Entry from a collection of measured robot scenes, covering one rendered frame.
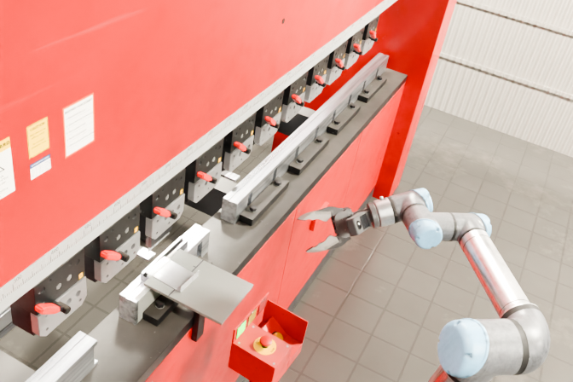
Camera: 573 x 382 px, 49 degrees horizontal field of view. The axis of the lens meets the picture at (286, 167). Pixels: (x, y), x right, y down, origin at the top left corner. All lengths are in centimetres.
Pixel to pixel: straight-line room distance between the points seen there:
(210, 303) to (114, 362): 30
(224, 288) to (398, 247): 203
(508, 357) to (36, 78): 105
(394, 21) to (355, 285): 145
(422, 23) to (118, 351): 241
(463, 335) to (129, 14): 93
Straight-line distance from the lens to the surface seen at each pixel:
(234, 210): 226
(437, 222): 167
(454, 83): 528
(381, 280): 353
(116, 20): 129
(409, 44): 362
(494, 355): 140
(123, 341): 191
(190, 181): 183
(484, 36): 512
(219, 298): 186
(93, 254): 158
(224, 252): 218
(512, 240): 418
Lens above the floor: 235
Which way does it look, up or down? 34 degrees down
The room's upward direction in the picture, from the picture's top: 11 degrees clockwise
